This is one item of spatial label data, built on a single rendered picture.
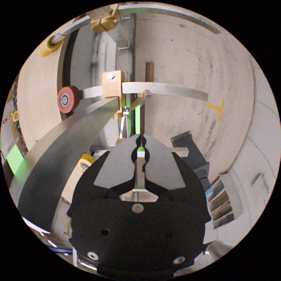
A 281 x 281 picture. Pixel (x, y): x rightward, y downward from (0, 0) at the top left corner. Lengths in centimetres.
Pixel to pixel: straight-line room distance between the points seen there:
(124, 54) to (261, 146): 269
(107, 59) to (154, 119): 90
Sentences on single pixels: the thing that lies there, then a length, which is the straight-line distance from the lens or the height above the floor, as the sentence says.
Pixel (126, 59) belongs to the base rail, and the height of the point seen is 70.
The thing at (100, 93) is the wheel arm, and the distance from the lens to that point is 28.
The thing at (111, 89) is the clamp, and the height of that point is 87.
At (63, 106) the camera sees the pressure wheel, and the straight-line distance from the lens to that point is 31.
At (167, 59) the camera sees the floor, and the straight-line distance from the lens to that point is 120.
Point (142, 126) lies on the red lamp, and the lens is 45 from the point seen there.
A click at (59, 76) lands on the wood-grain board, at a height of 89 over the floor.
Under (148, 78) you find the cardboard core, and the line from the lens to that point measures 105.
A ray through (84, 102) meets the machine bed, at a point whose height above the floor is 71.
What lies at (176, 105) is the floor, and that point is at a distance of 120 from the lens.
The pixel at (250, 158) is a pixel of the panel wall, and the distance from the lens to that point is 274.
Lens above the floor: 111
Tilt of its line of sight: 57 degrees down
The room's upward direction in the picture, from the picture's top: 177 degrees counter-clockwise
